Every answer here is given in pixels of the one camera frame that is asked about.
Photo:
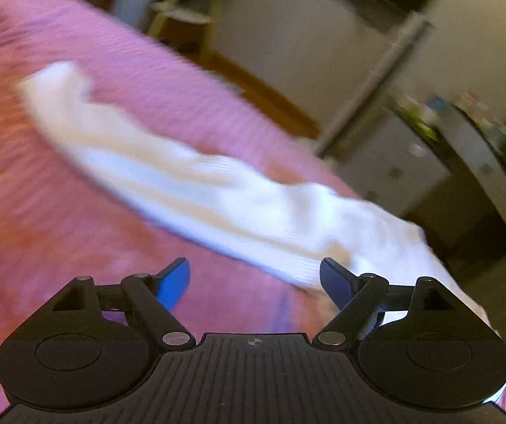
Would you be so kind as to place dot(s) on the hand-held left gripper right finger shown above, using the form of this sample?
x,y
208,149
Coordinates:
x,y
336,283

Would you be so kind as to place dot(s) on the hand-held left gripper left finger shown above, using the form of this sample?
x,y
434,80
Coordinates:
x,y
174,283

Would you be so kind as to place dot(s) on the white ribbed small garment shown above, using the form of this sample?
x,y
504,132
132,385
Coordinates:
x,y
217,190

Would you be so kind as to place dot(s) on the white drawer cabinet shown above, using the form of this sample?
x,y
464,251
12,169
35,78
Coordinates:
x,y
389,172

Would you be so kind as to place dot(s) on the pink ribbed blanket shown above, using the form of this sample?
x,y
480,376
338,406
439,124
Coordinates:
x,y
58,238

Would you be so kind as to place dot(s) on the green items on cabinet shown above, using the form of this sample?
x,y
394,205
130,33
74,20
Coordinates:
x,y
418,119

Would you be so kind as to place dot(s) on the white cabinet with clutter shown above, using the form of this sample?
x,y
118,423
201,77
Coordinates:
x,y
486,172

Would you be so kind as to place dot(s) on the white table with wooden legs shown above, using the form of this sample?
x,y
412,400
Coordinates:
x,y
186,17

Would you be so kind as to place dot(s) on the pale grey bin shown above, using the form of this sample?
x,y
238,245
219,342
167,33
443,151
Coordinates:
x,y
132,6

